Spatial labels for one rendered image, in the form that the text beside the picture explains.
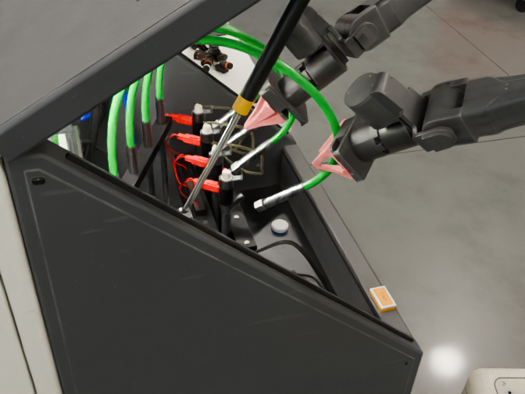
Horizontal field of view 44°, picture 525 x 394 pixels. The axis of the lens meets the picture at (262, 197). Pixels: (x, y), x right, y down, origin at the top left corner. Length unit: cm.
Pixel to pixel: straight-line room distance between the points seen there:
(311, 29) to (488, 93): 32
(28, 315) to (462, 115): 59
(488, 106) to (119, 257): 48
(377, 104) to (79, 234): 42
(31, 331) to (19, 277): 9
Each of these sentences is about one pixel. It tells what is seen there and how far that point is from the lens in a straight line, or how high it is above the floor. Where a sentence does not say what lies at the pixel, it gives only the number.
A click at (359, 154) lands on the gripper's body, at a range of 97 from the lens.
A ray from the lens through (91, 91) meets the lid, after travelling 63.
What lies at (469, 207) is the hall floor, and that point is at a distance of 308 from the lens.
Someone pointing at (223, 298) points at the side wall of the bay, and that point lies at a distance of 87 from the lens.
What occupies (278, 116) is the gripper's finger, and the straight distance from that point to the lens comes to 109.
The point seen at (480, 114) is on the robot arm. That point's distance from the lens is 85.
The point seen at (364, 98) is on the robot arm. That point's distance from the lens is 87.
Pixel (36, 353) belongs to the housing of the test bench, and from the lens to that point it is 89.
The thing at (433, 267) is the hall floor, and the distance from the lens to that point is 272.
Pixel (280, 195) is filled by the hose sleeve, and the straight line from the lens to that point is 108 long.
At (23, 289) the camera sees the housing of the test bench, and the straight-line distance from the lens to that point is 80.
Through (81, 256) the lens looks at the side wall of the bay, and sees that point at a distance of 77.
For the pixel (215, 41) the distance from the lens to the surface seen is 95.
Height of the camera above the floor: 183
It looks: 39 degrees down
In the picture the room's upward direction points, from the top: 3 degrees clockwise
